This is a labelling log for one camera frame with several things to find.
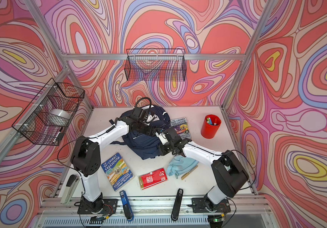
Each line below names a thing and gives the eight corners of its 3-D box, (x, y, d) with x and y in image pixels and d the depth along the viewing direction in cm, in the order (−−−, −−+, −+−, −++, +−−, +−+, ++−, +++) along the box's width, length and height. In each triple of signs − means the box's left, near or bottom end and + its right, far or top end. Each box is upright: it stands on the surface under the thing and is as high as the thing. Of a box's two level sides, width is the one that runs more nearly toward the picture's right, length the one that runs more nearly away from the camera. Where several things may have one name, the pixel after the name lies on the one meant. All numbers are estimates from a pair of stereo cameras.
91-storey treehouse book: (115, 191, 80) (114, 190, 77) (101, 165, 89) (100, 164, 87) (134, 176, 85) (133, 175, 82) (119, 154, 94) (118, 152, 92)
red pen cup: (202, 138, 102) (206, 127, 91) (199, 126, 109) (203, 114, 99) (217, 138, 102) (223, 127, 91) (214, 126, 109) (219, 114, 99)
